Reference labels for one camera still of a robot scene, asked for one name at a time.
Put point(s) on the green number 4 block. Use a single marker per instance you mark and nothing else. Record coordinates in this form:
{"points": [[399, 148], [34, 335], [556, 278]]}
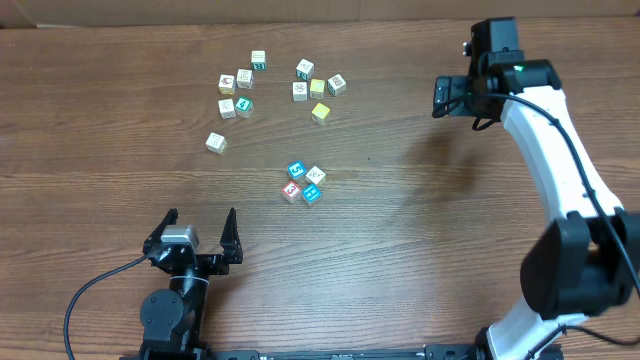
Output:
{"points": [[244, 107]]}

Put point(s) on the yellow top block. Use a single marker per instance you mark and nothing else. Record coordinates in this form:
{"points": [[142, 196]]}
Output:
{"points": [[317, 88]]}

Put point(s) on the white block green side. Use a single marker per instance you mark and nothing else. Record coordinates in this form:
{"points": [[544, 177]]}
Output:
{"points": [[336, 84]]}

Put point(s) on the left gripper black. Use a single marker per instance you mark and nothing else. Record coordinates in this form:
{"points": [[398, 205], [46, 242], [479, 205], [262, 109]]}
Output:
{"points": [[201, 260]]}

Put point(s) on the blue number 5 block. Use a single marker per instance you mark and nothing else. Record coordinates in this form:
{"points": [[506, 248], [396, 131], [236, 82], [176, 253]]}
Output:
{"points": [[296, 170]]}

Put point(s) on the plain block red drawing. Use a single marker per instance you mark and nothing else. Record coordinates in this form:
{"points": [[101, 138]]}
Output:
{"points": [[300, 91]]}

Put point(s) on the red number 3 block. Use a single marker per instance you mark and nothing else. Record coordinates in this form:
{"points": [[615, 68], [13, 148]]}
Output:
{"points": [[291, 191]]}

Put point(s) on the blue letter H block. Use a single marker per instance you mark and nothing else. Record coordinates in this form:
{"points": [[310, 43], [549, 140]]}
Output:
{"points": [[311, 194]]}

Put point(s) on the block with teal side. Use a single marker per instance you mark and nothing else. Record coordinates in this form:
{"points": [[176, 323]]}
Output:
{"points": [[258, 60]]}

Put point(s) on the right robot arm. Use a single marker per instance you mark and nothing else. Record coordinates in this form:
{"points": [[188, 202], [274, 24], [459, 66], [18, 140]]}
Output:
{"points": [[587, 259]]}

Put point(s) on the plain block red car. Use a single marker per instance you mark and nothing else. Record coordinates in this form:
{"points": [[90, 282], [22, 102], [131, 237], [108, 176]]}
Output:
{"points": [[315, 176]]}

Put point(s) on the plain block letter T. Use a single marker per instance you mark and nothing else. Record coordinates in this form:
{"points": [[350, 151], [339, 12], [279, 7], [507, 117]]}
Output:
{"points": [[216, 143]]}

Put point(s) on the block with red picture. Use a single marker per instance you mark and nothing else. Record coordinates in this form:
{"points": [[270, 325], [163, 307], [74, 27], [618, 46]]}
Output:
{"points": [[227, 84]]}

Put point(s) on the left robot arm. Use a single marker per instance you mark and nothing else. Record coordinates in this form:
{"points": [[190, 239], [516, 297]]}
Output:
{"points": [[172, 318]]}

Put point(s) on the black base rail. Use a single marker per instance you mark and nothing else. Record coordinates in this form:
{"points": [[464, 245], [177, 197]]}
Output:
{"points": [[340, 355]]}

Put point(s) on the white block teal side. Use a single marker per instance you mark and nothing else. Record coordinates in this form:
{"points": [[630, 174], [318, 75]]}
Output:
{"points": [[305, 69]]}

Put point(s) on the plain block K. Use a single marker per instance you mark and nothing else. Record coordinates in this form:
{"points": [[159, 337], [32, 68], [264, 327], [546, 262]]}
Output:
{"points": [[245, 79]]}

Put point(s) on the yellow block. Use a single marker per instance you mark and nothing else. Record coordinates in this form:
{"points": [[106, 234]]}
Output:
{"points": [[320, 114], [317, 88]]}

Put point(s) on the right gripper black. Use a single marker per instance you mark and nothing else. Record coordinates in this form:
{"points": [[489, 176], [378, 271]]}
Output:
{"points": [[447, 95]]}

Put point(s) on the plain wooden block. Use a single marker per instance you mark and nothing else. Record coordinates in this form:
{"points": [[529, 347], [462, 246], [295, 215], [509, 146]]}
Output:
{"points": [[227, 108]]}

